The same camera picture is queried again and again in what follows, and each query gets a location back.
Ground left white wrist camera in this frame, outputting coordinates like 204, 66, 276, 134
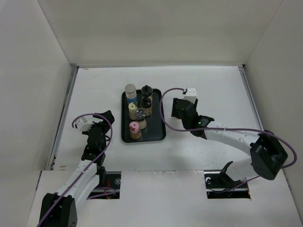
73, 117, 93, 132

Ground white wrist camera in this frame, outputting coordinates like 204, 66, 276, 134
183, 87, 197, 104
73, 117, 93, 132

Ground purple cable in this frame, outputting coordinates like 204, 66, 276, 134
35, 113, 118, 227
159, 87, 298, 192

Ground black knob cap bottle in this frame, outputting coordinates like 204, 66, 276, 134
141, 85, 153, 100

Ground yellow cap spice bottle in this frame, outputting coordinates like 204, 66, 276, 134
128, 102, 137, 121

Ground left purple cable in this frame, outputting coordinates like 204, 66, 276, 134
35, 113, 118, 227

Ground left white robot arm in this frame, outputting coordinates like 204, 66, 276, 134
37, 110, 115, 227

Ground tall blue label bottle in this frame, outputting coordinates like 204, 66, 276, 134
125, 84, 138, 105

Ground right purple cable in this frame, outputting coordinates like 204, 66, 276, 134
159, 87, 298, 192

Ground aluminium table rail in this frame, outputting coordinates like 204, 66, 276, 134
45, 63, 79, 170
238, 63, 277, 168

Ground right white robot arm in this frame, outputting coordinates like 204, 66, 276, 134
171, 98, 288, 187

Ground right aluminium table rail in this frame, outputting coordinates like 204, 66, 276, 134
238, 63, 277, 168

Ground black rectangular plastic tray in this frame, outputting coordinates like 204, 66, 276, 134
121, 88, 166, 143

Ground pink cap spice bottle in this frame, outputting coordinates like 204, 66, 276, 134
129, 121, 142, 140

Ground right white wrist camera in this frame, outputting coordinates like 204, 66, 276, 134
183, 87, 197, 104

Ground left aluminium table rail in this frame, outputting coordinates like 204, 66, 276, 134
45, 63, 79, 170

